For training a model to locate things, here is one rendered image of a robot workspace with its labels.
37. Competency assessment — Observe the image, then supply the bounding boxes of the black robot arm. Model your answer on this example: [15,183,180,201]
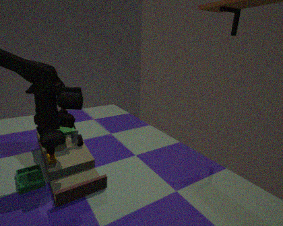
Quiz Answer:
[0,49,84,130]

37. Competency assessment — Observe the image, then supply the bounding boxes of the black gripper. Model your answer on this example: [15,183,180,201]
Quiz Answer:
[34,108,66,155]

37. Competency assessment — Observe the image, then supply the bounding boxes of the green tray rim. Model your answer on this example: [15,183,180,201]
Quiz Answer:
[16,164,46,195]

